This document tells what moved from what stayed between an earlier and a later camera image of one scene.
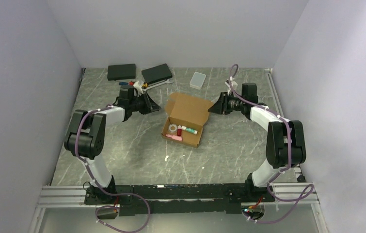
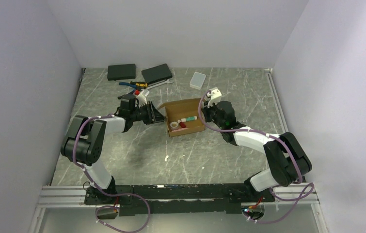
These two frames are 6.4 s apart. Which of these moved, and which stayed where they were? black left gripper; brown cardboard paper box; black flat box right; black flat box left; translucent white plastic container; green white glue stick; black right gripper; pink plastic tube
Moved: pink plastic tube; brown cardboard paper box; black right gripper; green white glue stick; black left gripper
Stayed: black flat box right; black flat box left; translucent white plastic container
